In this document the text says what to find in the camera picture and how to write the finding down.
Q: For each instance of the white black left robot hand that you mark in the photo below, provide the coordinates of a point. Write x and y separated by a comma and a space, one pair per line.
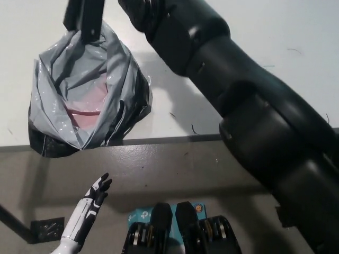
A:
87, 211

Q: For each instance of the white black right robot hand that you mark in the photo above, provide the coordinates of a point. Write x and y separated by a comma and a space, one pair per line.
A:
90, 18

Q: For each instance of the grey plastic bag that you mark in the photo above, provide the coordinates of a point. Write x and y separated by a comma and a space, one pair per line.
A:
53, 87

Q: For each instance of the black floor tape patch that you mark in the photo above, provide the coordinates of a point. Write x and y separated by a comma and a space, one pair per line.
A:
280, 218
47, 228

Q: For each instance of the teal printed box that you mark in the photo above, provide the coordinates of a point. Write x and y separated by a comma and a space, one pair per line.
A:
143, 216

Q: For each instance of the black table leg bar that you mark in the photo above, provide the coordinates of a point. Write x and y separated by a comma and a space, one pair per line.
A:
13, 219

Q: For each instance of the pink packet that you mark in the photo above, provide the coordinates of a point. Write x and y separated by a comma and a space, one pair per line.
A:
87, 113

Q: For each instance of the thin black thread scrap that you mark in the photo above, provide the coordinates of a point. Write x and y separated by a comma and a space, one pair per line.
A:
194, 129
294, 50

